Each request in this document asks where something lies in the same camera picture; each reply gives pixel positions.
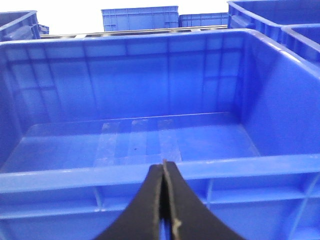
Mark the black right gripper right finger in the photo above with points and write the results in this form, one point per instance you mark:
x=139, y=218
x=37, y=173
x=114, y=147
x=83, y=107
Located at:
x=185, y=216

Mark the blue bin upper right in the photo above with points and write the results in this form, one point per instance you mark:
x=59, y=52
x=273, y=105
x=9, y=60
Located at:
x=269, y=16

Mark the far blue crate centre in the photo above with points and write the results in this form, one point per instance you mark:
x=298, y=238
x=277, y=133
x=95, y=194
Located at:
x=140, y=18

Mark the blue bin right edge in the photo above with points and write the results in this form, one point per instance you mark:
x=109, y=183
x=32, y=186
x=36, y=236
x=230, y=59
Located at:
x=304, y=40

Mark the blue bin far left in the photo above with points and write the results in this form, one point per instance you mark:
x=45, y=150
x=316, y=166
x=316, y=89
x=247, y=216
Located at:
x=21, y=25

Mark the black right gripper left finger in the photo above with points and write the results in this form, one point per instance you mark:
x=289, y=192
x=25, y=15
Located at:
x=141, y=218

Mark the blue plastic bin right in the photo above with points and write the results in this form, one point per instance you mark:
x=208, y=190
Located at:
x=82, y=121

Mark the far blue crate small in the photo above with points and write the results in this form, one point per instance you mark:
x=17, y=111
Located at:
x=203, y=19

